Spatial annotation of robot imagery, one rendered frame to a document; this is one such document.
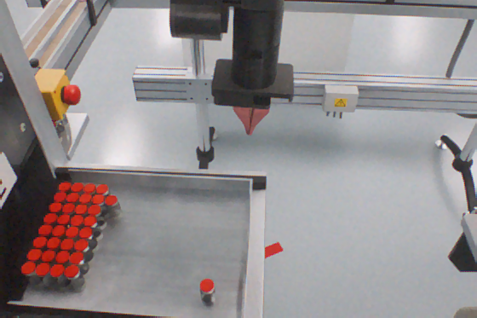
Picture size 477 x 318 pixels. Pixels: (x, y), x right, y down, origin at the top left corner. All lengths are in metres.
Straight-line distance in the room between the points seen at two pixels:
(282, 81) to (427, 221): 1.52
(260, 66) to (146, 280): 0.38
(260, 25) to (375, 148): 1.77
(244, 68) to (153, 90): 1.20
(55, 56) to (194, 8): 0.69
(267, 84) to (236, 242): 0.31
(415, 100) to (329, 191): 0.56
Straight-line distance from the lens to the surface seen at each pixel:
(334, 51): 2.26
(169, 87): 1.67
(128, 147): 2.19
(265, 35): 0.49
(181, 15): 0.49
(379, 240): 1.87
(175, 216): 0.78
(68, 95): 0.87
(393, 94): 1.71
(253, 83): 0.53
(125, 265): 0.74
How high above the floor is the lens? 1.50
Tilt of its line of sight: 43 degrees down
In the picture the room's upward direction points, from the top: straight up
